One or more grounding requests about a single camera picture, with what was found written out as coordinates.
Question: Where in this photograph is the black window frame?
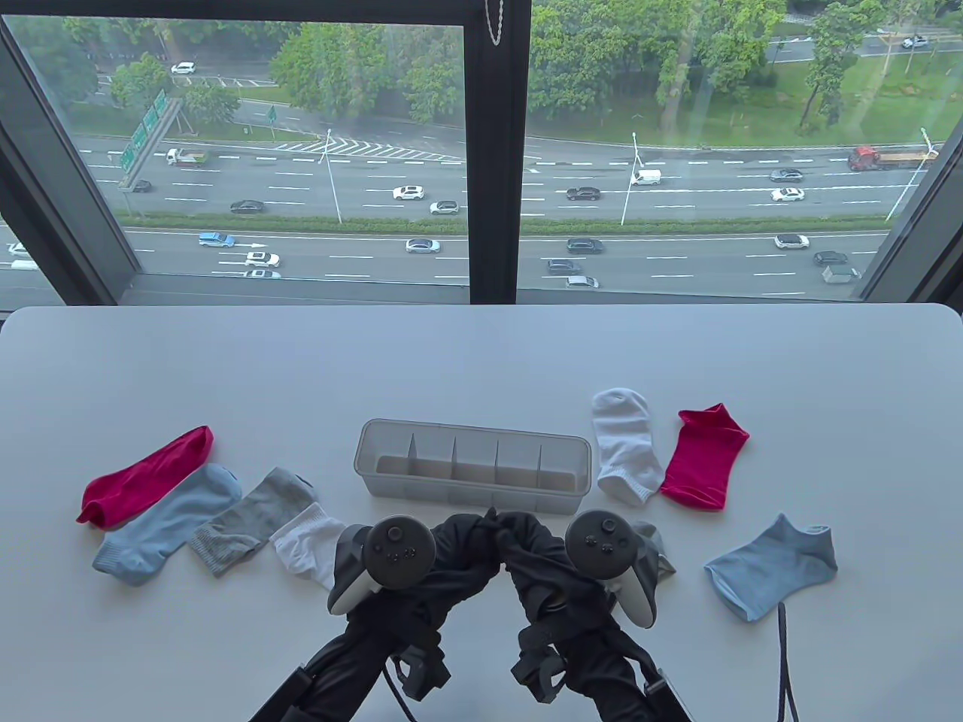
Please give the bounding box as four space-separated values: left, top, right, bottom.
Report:
0 0 963 305

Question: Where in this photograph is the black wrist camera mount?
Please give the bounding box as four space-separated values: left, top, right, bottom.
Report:
387 647 451 702
512 651 567 704

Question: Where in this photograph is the grey sock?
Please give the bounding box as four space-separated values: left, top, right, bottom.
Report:
632 520 676 584
189 467 318 578

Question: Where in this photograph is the person's left forearm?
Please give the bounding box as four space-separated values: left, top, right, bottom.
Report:
248 602 452 722

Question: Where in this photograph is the red sock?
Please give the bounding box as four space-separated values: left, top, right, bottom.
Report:
76 426 215 526
660 403 751 512

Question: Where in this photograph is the green road sign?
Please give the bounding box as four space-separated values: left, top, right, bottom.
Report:
119 89 185 189

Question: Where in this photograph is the light blue sock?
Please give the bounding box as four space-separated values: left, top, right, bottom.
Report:
704 514 838 623
93 463 243 587

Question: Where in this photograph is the person's right forearm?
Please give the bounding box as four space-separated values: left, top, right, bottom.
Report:
519 609 693 722

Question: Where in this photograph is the grey hand controller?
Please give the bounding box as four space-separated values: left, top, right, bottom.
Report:
327 515 437 617
564 510 659 629

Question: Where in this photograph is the black labelled wrist box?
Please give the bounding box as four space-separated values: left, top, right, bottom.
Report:
643 669 693 722
248 666 311 722

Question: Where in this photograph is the grey divided storage box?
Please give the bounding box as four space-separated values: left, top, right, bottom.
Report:
354 419 593 517

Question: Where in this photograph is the person's left hand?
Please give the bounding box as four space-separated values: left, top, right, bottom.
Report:
352 514 503 626

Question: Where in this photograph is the white street lamp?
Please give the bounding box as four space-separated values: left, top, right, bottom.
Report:
620 132 645 226
317 129 344 225
886 128 941 223

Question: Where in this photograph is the person's right hand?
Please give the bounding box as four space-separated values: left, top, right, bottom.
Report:
499 514 612 642

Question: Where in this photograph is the dark braided cable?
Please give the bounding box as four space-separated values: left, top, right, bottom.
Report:
773 600 800 722

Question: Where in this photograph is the white sock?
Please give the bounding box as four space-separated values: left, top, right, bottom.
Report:
269 502 348 591
591 387 666 505

